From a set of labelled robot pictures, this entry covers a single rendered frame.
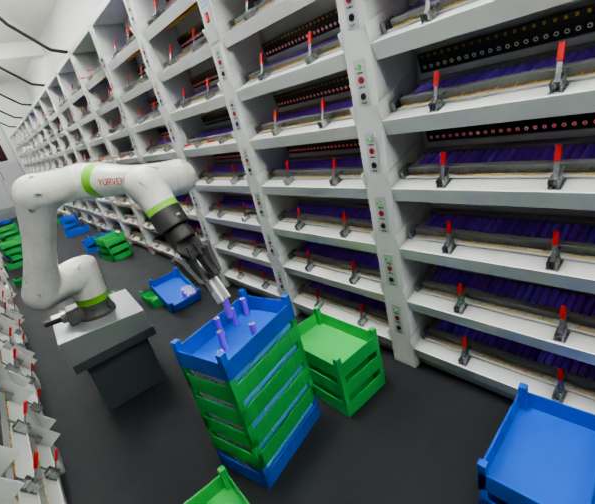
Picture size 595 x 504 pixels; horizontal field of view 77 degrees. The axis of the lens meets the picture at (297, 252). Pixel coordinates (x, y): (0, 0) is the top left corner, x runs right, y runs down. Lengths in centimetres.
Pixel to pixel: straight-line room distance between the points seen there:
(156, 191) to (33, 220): 49
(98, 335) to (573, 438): 155
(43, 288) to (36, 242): 19
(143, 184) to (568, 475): 123
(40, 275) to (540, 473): 157
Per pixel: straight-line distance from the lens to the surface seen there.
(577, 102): 95
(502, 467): 116
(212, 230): 238
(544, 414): 129
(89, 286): 171
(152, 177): 107
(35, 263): 153
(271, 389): 114
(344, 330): 146
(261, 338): 106
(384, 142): 116
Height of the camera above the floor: 100
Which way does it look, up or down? 21 degrees down
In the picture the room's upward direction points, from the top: 14 degrees counter-clockwise
